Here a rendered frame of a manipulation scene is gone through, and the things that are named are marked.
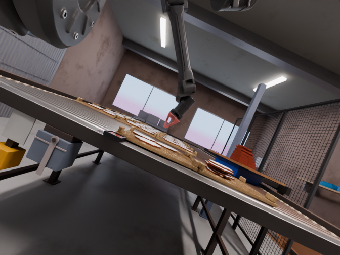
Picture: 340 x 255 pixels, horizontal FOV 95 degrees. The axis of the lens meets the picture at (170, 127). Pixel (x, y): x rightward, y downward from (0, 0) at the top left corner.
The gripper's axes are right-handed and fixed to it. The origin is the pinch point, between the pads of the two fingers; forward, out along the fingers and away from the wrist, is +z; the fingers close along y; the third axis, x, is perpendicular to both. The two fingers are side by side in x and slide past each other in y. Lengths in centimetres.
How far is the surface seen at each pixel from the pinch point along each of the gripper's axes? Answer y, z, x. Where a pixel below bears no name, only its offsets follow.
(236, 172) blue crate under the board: 42, -10, -69
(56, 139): -20.1, 31.7, 27.3
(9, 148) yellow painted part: -16, 49, 40
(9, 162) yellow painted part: -17, 53, 37
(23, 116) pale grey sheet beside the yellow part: -16, 36, 45
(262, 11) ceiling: 174, -241, 7
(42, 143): -19, 37, 30
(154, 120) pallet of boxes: 464, 20, 31
